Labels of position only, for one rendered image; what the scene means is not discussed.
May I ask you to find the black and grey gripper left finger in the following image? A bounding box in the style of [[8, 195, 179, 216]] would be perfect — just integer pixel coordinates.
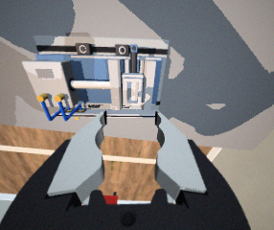
[[0, 110, 106, 230]]

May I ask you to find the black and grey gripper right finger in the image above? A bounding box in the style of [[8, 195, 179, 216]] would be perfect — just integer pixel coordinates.
[[154, 111, 251, 230]]

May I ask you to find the grey block with rectangular pocket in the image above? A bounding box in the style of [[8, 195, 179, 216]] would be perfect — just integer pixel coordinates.
[[123, 73, 144, 105]]

